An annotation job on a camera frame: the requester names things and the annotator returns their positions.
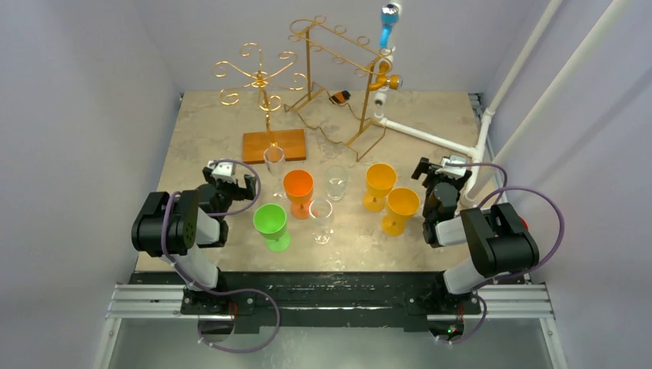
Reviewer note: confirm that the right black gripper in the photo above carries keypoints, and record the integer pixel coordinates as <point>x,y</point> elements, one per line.
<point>437,174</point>

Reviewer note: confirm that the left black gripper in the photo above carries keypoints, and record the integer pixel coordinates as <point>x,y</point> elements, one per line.
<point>240,193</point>

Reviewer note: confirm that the tall clear flute glass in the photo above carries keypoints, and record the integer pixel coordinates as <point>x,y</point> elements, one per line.
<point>274,159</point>

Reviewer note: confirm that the gold scroll glass rack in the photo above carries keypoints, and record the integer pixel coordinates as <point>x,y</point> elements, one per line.
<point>260,80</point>

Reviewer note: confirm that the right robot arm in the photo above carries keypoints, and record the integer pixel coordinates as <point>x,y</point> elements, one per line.
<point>498,240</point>

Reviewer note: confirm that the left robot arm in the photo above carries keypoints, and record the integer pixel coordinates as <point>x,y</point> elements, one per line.
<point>177,227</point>

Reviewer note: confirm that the yellow goblet front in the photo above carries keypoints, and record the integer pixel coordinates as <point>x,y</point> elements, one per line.
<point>401,205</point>

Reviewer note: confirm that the yellow goblet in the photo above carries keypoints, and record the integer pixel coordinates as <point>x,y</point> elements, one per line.
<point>380,179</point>
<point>401,205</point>

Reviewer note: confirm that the green plastic goblet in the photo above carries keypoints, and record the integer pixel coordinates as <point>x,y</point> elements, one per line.
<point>270,220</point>

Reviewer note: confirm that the yellow goblet rear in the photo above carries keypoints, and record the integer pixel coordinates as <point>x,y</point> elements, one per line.
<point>380,179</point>

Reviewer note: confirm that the orange plastic goblet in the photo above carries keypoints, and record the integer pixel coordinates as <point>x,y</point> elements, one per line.
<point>299,186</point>

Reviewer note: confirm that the clear glass front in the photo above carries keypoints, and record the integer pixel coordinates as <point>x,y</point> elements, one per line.
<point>321,213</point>

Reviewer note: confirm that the orange pipe fitting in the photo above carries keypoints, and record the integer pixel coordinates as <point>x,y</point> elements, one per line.
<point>383,79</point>

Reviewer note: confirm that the clear glass rear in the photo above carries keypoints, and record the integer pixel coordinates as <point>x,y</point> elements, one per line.
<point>337,181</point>

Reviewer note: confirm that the small orange black object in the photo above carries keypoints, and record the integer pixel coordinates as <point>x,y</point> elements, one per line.
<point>340,98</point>

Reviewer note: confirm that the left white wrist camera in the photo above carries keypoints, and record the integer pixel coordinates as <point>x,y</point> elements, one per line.
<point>223,171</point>

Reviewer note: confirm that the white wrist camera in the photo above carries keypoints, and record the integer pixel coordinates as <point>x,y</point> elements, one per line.
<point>223,171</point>
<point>453,166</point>

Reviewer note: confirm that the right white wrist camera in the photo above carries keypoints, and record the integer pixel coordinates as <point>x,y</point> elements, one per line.
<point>453,166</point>

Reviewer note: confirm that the white pvc pipe frame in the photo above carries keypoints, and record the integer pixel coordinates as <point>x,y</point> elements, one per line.
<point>567,118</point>

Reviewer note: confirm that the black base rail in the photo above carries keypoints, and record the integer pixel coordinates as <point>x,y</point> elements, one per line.
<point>405,300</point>

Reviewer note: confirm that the gold rectangular wire rack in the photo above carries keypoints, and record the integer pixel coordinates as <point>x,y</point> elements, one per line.
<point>305,30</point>

